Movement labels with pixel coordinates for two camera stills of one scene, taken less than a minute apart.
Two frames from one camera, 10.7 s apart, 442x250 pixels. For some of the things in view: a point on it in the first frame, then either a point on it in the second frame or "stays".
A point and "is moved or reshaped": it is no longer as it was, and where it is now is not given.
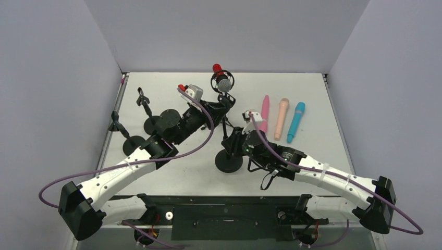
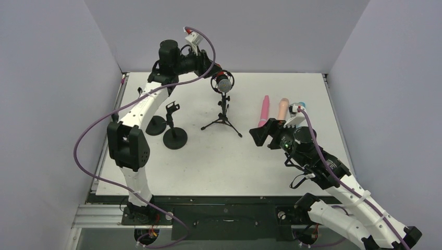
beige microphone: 282,110 stays
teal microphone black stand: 149,123 stays
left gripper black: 217,110 -> 203,63
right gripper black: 233,142 -> 272,133
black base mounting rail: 229,217 stays
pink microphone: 262,124 stays
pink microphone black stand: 222,159 is moved or reshaped
